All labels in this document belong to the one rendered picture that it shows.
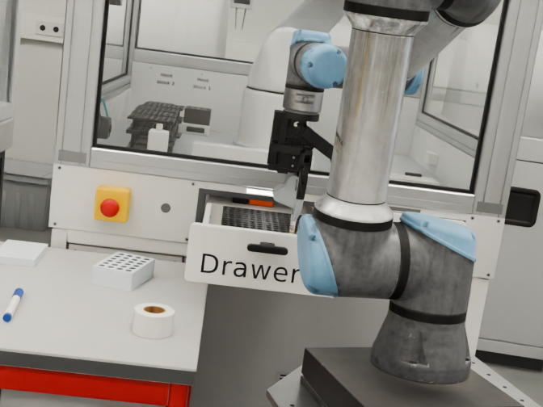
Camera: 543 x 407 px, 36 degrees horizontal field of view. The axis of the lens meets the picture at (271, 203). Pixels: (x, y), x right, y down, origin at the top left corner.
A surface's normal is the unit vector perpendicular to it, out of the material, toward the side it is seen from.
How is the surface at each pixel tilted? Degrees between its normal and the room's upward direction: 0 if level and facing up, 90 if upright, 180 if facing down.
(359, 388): 3
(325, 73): 90
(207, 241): 90
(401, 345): 72
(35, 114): 90
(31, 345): 0
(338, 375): 3
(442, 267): 86
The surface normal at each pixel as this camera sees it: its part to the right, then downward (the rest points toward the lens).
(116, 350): 0.13, -0.97
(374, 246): 0.55, 0.30
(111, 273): -0.23, 0.17
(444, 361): 0.32, -0.11
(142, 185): 0.04, 0.21
